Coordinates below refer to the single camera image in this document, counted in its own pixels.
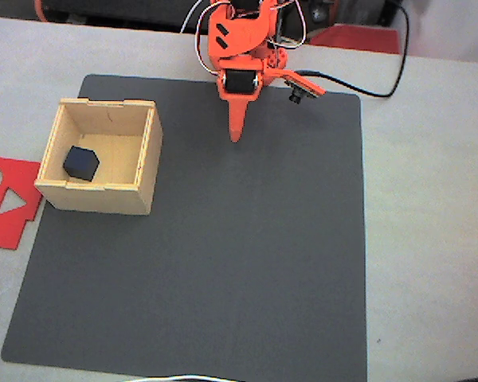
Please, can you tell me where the black camera cable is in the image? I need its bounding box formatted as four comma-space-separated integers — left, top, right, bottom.
293, 0, 411, 99

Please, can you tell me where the wooden box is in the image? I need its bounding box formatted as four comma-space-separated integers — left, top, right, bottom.
34, 97, 164, 216

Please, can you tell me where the orange gripper camera mount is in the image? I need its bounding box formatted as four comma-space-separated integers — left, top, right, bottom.
262, 67, 327, 106

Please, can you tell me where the orange cable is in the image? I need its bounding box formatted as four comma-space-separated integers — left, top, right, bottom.
33, 0, 49, 23

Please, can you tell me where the blue cube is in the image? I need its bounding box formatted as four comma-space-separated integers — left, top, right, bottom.
62, 145, 101, 183

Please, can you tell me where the white cable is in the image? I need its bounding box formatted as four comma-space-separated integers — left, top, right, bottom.
125, 373, 240, 382

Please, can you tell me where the red flat object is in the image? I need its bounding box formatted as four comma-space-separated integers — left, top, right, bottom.
308, 23, 402, 55

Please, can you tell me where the red sheet with cut-outs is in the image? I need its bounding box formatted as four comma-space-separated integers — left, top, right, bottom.
0, 154, 45, 251

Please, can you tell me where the dark grey mat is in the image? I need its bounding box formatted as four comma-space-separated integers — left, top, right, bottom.
0, 74, 368, 382

